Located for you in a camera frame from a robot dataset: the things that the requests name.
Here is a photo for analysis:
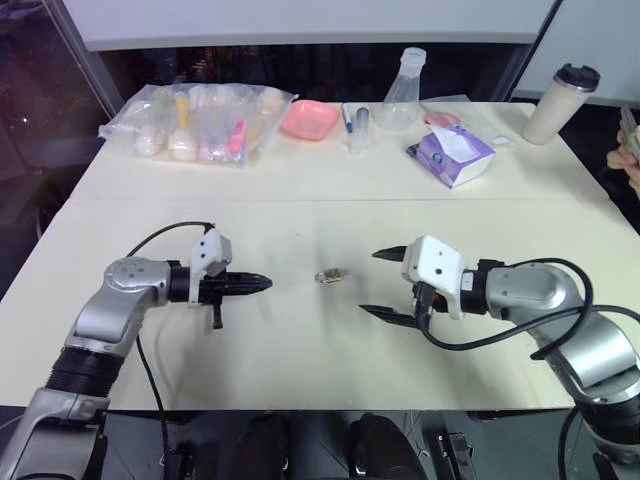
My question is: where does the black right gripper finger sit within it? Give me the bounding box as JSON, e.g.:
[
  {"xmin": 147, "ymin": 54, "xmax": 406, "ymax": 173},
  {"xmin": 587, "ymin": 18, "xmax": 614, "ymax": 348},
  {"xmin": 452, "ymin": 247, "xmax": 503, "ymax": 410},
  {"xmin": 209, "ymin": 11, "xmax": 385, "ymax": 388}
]
[
  {"xmin": 370, "ymin": 244, "xmax": 409, "ymax": 264},
  {"xmin": 358, "ymin": 303, "xmax": 420, "ymax": 329}
]

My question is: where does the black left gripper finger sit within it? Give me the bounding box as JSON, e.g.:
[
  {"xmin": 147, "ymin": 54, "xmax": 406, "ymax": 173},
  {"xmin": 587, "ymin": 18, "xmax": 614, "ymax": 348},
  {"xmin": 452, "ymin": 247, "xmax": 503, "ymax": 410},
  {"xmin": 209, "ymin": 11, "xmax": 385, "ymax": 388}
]
[
  {"xmin": 228, "ymin": 272, "xmax": 274, "ymax": 287},
  {"xmin": 228, "ymin": 283, "xmax": 272, "ymax": 298}
]

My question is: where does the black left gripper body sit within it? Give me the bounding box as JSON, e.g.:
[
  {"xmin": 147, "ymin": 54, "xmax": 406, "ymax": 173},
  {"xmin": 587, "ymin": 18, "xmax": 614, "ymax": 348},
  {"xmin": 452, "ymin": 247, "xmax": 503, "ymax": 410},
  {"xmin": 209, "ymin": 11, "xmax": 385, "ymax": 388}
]
[{"xmin": 197, "ymin": 272, "xmax": 237, "ymax": 331}]

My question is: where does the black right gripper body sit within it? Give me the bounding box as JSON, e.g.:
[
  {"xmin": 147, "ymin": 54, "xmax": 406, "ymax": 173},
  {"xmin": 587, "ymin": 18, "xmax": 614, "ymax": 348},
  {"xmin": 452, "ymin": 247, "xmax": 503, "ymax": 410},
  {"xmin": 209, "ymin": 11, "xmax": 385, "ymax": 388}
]
[{"xmin": 411, "ymin": 281, "xmax": 450, "ymax": 329}]

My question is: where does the bystander bare hand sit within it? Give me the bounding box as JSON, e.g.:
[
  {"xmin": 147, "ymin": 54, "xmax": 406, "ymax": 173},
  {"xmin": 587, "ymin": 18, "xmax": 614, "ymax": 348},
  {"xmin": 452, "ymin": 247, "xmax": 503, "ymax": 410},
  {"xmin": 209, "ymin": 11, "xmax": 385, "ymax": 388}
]
[{"xmin": 605, "ymin": 127, "xmax": 640, "ymax": 190}]

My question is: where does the purple tissue pack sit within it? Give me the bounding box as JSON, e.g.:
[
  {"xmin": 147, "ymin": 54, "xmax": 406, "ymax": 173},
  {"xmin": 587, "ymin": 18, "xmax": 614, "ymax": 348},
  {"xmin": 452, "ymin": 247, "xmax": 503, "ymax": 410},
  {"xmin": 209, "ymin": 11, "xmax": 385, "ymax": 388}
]
[{"xmin": 405, "ymin": 123, "xmax": 498, "ymax": 191}]

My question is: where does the small clear cup with pen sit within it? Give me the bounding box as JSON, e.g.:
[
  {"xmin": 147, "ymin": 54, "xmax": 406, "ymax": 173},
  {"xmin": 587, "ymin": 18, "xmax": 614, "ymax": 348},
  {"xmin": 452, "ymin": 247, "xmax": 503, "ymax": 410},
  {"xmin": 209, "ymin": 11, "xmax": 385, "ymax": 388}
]
[{"xmin": 347, "ymin": 106, "xmax": 374, "ymax": 154}]

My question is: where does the dark rounded shape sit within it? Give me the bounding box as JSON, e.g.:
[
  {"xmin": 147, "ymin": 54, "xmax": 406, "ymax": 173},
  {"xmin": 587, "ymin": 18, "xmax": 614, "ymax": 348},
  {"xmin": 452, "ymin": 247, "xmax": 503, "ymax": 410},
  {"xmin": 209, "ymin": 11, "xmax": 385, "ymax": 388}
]
[
  {"xmin": 233, "ymin": 413, "xmax": 294, "ymax": 480},
  {"xmin": 346, "ymin": 413, "xmax": 427, "ymax": 480}
]

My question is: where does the pink packet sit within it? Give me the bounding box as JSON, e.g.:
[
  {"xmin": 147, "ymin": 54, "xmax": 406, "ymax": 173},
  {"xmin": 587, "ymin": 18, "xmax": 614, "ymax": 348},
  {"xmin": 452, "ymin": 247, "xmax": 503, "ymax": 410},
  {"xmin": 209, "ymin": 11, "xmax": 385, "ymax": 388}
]
[{"xmin": 226, "ymin": 119, "xmax": 249, "ymax": 154}]

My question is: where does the red flat lid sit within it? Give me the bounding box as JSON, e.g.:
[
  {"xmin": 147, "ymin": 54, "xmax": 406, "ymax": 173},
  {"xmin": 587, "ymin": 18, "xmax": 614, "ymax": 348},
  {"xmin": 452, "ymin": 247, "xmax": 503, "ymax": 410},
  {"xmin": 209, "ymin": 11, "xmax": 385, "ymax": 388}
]
[{"xmin": 424, "ymin": 110, "xmax": 464, "ymax": 127}]

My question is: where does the clear conical flask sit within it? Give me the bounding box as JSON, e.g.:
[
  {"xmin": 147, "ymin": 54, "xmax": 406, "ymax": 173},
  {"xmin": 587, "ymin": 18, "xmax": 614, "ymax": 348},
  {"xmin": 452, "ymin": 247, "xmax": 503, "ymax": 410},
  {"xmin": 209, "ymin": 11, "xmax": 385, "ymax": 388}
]
[{"xmin": 374, "ymin": 47, "xmax": 429, "ymax": 133}]

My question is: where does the pink plastic bowl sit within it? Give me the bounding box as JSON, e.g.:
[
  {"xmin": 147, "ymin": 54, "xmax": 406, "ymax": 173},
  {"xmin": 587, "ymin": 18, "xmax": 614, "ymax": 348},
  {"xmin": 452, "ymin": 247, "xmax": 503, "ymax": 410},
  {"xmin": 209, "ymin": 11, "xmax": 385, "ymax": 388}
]
[{"xmin": 279, "ymin": 98, "xmax": 341, "ymax": 143}]

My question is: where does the clear plastic bag of items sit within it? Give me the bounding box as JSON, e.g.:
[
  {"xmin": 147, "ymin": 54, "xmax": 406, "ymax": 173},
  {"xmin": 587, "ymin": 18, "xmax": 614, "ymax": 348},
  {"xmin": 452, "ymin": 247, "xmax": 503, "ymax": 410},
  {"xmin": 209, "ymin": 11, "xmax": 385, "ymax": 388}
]
[{"xmin": 96, "ymin": 83, "xmax": 297, "ymax": 169}]

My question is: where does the yellow tube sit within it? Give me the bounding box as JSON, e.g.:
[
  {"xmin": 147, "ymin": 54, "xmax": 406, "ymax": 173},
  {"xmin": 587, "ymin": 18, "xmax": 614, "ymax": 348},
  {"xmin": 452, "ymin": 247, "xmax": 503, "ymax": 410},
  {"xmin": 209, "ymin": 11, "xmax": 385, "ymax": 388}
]
[{"xmin": 174, "ymin": 93, "xmax": 193, "ymax": 133}]

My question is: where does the cream travel cup black lid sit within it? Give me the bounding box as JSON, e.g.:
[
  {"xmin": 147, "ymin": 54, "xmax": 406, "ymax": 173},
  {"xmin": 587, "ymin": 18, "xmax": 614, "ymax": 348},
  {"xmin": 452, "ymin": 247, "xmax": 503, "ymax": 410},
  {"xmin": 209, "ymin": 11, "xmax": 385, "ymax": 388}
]
[{"xmin": 521, "ymin": 62, "xmax": 602, "ymax": 146}]

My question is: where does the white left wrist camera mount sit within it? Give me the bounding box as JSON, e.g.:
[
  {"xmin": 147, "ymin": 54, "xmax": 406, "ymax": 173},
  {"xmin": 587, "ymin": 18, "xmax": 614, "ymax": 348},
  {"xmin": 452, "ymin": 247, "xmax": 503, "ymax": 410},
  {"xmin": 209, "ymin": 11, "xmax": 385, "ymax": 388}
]
[{"xmin": 188, "ymin": 227, "xmax": 234, "ymax": 308}]

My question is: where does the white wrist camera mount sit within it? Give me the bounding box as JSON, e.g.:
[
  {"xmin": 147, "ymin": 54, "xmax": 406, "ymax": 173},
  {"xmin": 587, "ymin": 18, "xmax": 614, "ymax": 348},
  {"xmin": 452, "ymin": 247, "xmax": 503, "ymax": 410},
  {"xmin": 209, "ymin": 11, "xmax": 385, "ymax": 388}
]
[
  {"xmin": 188, "ymin": 227, "xmax": 234, "ymax": 308},
  {"xmin": 401, "ymin": 234, "xmax": 476, "ymax": 321}
]

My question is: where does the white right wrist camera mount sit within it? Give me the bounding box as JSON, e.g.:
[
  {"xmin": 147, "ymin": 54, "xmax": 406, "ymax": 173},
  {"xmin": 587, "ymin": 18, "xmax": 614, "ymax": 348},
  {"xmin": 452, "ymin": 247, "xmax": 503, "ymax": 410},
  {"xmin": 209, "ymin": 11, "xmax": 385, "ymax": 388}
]
[{"xmin": 401, "ymin": 234, "xmax": 476, "ymax": 321}]

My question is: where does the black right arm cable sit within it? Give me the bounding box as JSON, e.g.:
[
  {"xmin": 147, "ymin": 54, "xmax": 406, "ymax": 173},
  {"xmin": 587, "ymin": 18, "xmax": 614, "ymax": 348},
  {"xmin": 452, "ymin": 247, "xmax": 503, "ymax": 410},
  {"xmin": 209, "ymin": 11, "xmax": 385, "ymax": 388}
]
[{"xmin": 418, "ymin": 257, "xmax": 640, "ymax": 362}]

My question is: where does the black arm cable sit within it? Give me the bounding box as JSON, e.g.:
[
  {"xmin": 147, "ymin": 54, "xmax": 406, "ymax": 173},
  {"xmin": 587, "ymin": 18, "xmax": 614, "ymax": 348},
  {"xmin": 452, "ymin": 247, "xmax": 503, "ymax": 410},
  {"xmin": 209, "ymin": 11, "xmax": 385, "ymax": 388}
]
[
  {"xmin": 418, "ymin": 257, "xmax": 640, "ymax": 362},
  {"xmin": 127, "ymin": 221, "xmax": 217, "ymax": 466}
]

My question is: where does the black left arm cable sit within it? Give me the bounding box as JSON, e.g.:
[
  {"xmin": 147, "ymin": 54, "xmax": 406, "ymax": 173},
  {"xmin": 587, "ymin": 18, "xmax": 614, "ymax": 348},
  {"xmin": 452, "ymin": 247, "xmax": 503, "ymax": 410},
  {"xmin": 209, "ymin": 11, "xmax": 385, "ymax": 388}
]
[{"xmin": 127, "ymin": 221, "xmax": 217, "ymax": 466}]

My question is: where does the black bracket under table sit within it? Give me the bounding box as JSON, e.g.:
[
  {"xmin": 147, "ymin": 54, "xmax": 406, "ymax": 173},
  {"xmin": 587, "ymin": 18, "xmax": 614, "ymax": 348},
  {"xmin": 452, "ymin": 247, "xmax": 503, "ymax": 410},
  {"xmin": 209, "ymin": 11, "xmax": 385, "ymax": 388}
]
[{"xmin": 433, "ymin": 430, "xmax": 475, "ymax": 480}]

